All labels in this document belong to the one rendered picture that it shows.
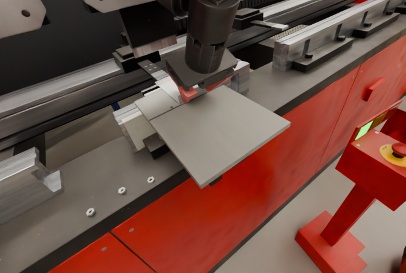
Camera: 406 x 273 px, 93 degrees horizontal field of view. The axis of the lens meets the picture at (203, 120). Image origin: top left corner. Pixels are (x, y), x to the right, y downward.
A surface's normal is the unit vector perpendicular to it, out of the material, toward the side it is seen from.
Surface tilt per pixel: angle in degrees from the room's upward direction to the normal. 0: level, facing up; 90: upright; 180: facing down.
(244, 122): 0
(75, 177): 0
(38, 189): 90
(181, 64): 27
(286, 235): 0
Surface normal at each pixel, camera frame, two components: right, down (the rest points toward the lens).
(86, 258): 0.56, 0.48
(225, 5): 0.14, -0.45
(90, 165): -0.13, -0.75
